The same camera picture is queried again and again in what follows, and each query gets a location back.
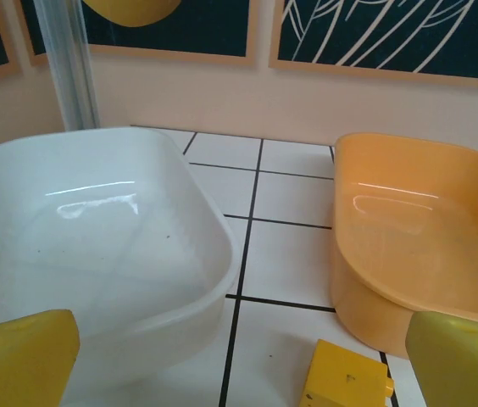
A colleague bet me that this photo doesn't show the orange plastic container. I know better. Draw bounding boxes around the orange plastic container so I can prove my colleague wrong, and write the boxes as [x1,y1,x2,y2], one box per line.
[330,132,478,361]

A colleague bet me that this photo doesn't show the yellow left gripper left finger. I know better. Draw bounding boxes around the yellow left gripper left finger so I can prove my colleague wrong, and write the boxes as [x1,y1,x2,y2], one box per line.
[0,309,81,407]

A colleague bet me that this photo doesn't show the white plastic container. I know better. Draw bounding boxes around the white plastic container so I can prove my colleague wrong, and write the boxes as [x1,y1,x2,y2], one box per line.
[0,125,240,353]

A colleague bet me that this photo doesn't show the yellow lego brick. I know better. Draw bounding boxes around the yellow lego brick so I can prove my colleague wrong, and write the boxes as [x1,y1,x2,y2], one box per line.
[300,337,396,407]

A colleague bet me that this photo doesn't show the aluminium frame post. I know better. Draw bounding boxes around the aluminium frame post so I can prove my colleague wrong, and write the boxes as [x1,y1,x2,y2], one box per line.
[37,0,101,131]

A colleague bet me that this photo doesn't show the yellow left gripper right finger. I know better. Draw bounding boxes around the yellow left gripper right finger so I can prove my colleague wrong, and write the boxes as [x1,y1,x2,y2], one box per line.
[405,311,478,407]

